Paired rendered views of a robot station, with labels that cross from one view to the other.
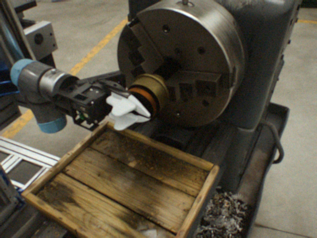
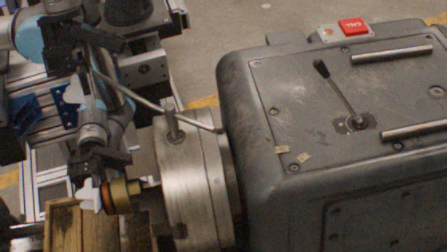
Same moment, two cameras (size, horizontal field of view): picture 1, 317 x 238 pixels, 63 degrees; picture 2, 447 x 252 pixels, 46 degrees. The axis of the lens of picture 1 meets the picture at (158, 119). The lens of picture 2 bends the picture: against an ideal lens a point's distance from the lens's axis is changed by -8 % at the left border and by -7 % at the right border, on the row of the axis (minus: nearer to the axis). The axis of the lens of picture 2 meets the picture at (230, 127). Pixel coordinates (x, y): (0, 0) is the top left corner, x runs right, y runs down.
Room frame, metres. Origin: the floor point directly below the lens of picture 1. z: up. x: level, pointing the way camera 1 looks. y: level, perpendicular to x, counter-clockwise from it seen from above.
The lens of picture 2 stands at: (0.20, -0.79, 2.02)
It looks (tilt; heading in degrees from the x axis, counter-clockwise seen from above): 44 degrees down; 54
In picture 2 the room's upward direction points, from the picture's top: 7 degrees counter-clockwise
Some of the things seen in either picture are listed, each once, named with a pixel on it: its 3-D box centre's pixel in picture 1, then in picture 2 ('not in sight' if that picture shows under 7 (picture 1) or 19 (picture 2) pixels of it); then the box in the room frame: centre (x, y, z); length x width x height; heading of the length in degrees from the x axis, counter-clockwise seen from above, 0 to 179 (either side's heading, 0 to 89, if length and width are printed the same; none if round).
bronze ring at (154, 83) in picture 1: (147, 96); (123, 194); (0.47, 0.03, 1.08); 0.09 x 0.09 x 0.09; 62
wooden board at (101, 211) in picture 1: (125, 184); (100, 250); (0.38, 0.08, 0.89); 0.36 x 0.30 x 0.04; 60
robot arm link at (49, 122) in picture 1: (47, 108); (104, 143); (0.56, 0.30, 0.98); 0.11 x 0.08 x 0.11; 37
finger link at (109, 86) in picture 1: (112, 93); (96, 176); (0.44, 0.09, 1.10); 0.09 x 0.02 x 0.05; 59
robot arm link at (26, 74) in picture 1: (37, 79); (92, 121); (0.54, 0.29, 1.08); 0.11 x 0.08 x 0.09; 59
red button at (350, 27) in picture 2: not in sight; (353, 28); (1.10, -0.08, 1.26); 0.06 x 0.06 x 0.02; 60
